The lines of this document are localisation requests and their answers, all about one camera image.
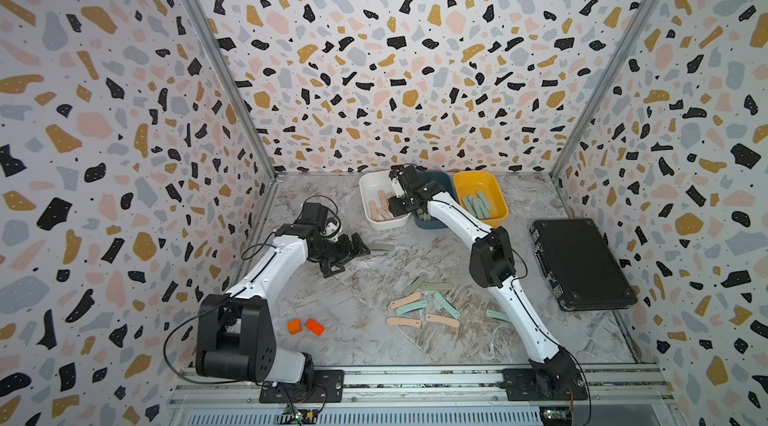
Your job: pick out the white storage box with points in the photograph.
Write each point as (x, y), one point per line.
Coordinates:
(375, 190)

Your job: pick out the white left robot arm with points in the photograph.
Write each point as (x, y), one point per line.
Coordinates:
(235, 334)

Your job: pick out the aluminium frame post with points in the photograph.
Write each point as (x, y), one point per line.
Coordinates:
(211, 47)
(605, 81)

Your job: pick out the orange block large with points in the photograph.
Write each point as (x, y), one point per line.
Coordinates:
(315, 327)

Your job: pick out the aluminium frame post right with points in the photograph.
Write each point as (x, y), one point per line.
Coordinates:
(605, 81)

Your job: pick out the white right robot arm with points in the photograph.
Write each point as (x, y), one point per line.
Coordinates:
(492, 267)

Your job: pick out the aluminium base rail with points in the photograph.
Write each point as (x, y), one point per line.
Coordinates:
(620, 394)

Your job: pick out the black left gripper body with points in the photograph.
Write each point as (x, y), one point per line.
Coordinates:
(336, 252)

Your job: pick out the orange block small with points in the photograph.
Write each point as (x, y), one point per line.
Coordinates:
(294, 326)

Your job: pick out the dark teal storage box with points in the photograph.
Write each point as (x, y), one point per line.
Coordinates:
(422, 219)

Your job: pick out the aluminium frame post left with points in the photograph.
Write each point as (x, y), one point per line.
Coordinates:
(211, 47)

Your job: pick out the green knife near white box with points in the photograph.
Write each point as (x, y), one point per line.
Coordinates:
(380, 247)

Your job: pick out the mint knife diagonal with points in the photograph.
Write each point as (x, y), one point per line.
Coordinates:
(446, 305)

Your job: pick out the mint knife horizontal right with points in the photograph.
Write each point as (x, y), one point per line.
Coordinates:
(498, 316)

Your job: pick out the yellow storage box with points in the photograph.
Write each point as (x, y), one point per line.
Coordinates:
(484, 186)

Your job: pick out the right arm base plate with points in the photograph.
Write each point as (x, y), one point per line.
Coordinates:
(527, 384)

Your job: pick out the pink knife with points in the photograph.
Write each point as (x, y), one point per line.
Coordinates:
(403, 322)
(383, 199)
(373, 211)
(416, 296)
(443, 320)

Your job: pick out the mint knife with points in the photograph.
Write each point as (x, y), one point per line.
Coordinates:
(475, 206)
(411, 307)

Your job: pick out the black case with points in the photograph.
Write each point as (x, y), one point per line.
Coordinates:
(579, 266)

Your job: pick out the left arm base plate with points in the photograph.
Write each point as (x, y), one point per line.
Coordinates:
(320, 386)

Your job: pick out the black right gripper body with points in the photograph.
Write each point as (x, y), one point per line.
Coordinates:
(399, 204)

